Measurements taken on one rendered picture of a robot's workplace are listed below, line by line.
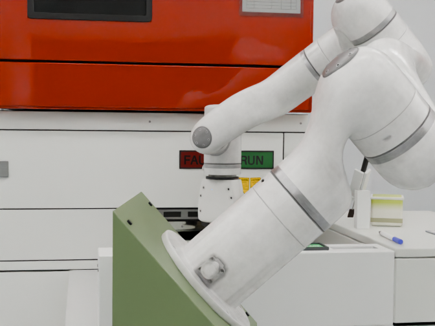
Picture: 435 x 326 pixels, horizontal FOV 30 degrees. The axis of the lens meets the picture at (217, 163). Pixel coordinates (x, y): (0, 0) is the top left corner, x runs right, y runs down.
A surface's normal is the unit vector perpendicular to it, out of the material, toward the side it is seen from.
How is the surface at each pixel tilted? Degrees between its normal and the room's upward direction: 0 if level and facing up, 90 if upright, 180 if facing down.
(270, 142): 90
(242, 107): 68
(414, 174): 123
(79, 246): 90
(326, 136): 90
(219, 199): 90
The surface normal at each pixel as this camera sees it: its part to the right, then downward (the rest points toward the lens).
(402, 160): -0.24, 0.50
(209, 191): -0.62, -0.01
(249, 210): -0.44, -0.44
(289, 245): 0.34, 0.46
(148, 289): -0.04, 0.05
